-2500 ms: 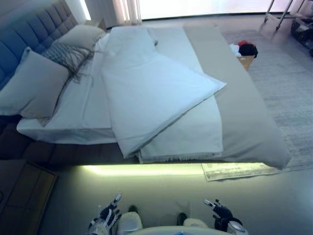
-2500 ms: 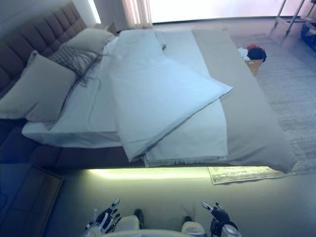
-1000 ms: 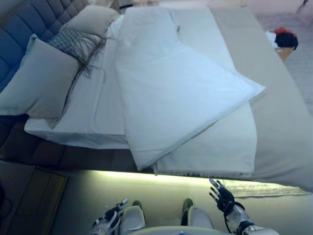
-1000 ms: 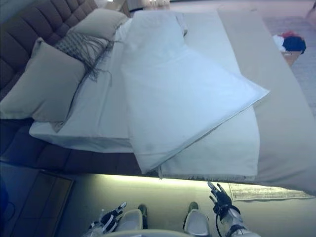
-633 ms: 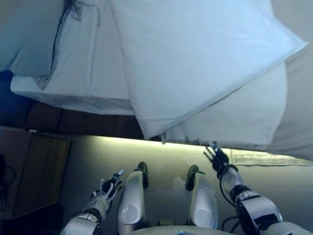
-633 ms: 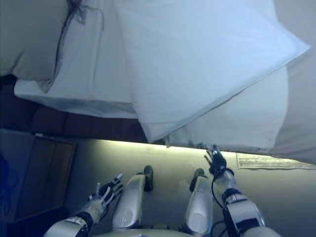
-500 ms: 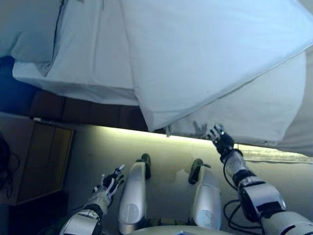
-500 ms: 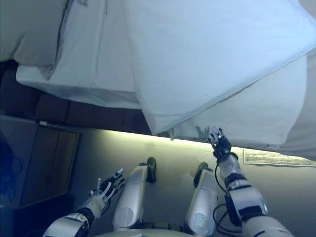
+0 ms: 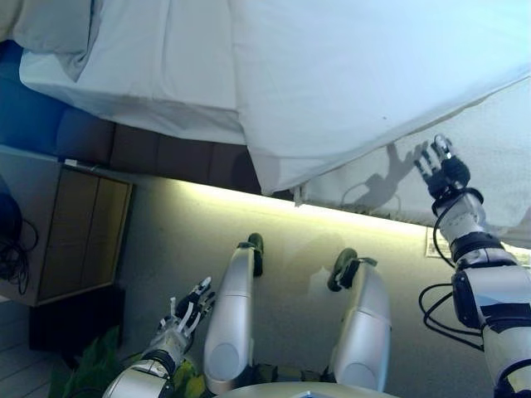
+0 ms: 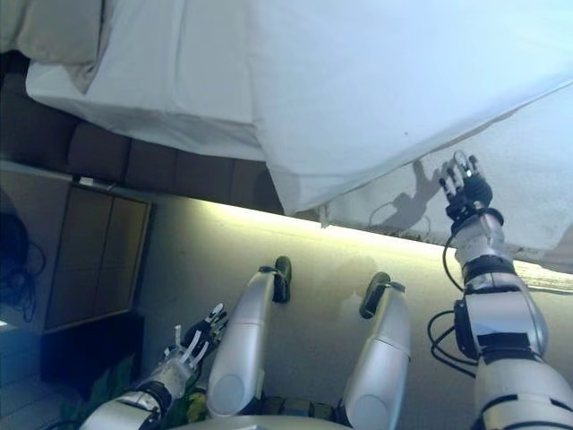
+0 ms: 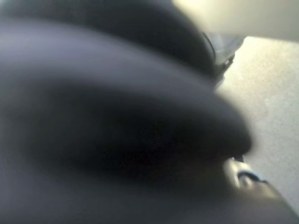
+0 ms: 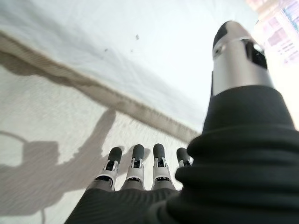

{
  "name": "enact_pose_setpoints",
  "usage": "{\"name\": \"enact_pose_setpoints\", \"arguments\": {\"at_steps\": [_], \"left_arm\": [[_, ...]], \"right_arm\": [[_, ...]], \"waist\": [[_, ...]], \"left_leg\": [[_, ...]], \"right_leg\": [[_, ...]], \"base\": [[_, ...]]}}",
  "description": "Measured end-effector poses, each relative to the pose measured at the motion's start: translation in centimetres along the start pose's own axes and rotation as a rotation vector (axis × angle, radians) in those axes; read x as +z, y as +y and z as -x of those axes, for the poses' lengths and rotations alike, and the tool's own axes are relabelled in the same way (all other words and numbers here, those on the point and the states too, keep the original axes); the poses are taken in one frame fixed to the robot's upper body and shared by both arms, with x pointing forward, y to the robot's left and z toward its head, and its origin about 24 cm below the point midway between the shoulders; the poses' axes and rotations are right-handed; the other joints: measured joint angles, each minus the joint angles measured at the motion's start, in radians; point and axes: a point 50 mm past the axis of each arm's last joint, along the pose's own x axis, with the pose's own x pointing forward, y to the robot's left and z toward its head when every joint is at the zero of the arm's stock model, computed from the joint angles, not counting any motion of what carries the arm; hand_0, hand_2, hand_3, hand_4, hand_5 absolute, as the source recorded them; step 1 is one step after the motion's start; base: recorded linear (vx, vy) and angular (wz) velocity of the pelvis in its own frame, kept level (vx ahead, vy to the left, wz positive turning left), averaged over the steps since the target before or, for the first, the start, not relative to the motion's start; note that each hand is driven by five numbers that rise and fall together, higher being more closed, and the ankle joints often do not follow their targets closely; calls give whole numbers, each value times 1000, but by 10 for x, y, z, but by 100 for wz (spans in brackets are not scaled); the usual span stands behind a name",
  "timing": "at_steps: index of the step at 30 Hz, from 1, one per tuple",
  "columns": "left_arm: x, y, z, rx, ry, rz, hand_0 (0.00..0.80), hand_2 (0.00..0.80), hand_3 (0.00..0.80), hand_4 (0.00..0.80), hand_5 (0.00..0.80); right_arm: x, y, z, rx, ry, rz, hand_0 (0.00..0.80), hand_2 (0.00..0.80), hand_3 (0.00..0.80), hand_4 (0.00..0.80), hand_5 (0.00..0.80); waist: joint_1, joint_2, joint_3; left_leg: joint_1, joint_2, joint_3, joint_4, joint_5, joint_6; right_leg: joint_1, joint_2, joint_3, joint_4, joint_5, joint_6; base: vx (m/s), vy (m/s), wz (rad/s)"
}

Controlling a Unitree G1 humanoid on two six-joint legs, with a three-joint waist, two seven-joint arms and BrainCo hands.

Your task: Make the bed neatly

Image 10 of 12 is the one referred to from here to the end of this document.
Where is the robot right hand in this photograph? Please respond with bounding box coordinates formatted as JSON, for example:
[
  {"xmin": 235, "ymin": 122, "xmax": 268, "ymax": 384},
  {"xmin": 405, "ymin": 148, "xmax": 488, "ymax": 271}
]
[{"xmin": 438, "ymin": 150, "xmax": 494, "ymax": 220}]

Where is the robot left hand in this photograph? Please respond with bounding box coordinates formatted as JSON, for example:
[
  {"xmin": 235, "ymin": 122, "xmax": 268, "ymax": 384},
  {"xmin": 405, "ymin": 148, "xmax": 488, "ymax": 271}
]
[{"xmin": 173, "ymin": 303, "xmax": 230, "ymax": 371}]

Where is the white duvet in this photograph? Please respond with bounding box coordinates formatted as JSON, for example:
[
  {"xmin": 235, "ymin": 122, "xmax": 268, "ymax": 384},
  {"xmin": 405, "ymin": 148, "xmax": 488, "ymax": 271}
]
[{"xmin": 236, "ymin": 0, "xmax": 573, "ymax": 216}]

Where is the silver robot left leg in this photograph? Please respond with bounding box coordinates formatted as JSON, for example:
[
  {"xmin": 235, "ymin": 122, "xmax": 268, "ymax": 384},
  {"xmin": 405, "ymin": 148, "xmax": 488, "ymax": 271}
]
[{"xmin": 206, "ymin": 255, "xmax": 293, "ymax": 417}]

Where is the silver robot leg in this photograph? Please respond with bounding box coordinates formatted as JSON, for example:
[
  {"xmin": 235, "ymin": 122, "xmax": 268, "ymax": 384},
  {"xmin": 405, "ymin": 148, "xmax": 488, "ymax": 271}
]
[
  {"xmin": 206, "ymin": 255, "xmax": 293, "ymax": 417},
  {"xmin": 342, "ymin": 271, "xmax": 413, "ymax": 430}
]

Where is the green leafy plant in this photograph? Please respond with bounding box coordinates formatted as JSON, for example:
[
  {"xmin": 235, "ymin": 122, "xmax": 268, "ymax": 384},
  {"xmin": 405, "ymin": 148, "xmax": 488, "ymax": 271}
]
[{"xmin": 57, "ymin": 353, "xmax": 211, "ymax": 426}]

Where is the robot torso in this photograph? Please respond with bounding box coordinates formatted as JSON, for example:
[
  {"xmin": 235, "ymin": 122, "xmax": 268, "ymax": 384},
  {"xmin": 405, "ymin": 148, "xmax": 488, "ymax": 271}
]
[{"xmin": 187, "ymin": 393, "xmax": 359, "ymax": 430}]

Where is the grey patterned rug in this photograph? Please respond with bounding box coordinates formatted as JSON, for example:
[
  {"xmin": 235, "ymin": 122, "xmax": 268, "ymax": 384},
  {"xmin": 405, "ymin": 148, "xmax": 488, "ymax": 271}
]
[{"xmin": 514, "ymin": 262, "xmax": 573, "ymax": 295}]

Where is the black box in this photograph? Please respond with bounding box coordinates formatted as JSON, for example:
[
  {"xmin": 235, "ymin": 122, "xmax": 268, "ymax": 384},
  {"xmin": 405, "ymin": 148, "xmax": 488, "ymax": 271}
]
[{"xmin": 39, "ymin": 313, "xmax": 144, "ymax": 386}]

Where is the wooden nightstand with panelled door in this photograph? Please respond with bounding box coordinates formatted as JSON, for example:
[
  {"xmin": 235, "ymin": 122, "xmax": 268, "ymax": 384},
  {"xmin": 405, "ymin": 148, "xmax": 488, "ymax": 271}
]
[{"xmin": 0, "ymin": 160, "xmax": 153, "ymax": 335}]

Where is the silver robot right leg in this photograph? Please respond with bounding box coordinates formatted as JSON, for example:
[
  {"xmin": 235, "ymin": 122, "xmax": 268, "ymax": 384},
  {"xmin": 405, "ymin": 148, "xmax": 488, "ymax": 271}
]
[{"xmin": 342, "ymin": 271, "xmax": 413, "ymax": 430}]

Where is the large beige pillow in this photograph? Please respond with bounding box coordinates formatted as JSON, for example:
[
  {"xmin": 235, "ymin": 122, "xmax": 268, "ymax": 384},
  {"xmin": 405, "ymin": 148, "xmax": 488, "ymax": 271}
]
[{"xmin": 0, "ymin": 0, "xmax": 107, "ymax": 95}]

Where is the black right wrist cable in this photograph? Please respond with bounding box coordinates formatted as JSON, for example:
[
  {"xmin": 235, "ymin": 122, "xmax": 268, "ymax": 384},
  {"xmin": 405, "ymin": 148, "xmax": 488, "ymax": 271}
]
[{"xmin": 441, "ymin": 230, "xmax": 469, "ymax": 292}]

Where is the black right elbow cable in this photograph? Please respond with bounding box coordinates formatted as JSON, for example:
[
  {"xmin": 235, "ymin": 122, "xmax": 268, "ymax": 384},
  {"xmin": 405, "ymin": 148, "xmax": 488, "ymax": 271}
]
[{"xmin": 427, "ymin": 311, "xmax": 479, "ymax": 380}]

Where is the black device with cables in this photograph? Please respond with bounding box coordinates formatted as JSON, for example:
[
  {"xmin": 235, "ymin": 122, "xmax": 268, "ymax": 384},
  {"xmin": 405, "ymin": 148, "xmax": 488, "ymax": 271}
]
[{"xmin": 0, "ymin": 210, "xmax": 46, "ymax": 323}]

